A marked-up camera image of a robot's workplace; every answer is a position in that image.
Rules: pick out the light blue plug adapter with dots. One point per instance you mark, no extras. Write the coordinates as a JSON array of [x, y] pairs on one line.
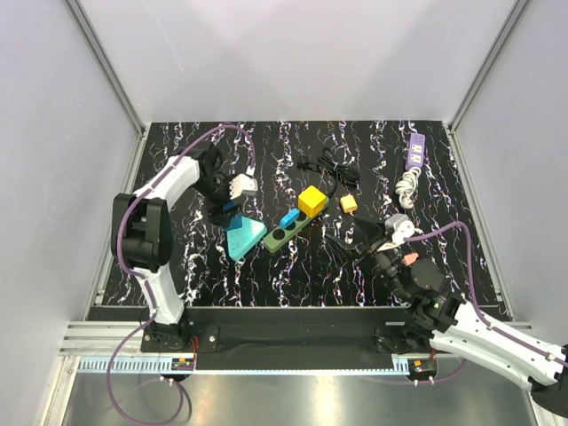
[[289, 218]]

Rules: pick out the dark blue cube adapter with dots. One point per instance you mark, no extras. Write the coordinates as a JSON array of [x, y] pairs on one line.
[[231, 208]]

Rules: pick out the pink plug adapter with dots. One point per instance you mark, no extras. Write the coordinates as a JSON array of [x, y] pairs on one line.
[[409, 259]]

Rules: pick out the teal triangular power strip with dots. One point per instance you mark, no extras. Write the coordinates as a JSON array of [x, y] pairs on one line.
[[242, 235]]

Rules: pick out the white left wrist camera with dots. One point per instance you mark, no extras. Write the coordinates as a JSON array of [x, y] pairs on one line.
[[242, 185]]

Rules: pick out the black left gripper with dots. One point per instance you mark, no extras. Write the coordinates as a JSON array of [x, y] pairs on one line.
[[216, 209]]

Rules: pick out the purple power strip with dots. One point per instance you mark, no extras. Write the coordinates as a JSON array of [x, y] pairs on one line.
[[415, 151]]

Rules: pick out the black marbled table mat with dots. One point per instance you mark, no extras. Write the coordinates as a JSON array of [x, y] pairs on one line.
[[303, 272]]

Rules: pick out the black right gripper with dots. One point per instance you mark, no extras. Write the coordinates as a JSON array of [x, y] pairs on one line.
[[351, 251]]

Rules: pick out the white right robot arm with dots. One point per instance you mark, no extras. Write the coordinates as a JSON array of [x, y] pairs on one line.
[[443, 319]]

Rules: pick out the small orange plug adapter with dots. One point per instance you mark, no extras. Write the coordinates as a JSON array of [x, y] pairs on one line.
[[348, 204]]

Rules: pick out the green power strip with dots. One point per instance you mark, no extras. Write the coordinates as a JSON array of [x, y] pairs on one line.
[[278, 237]]

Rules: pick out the yellow cube plug adapter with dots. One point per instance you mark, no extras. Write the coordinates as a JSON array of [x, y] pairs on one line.
[[311, 201]]

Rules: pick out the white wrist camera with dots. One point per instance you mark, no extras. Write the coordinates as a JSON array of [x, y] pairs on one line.
[[400, 227], [242, 185]]

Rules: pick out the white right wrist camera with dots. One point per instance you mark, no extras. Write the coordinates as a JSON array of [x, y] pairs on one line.
[[400, 227]]

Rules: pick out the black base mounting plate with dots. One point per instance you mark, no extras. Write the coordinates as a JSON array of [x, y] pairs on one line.
[[292, 340]]

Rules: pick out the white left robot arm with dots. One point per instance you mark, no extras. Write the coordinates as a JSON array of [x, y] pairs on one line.
[[142, 237]]

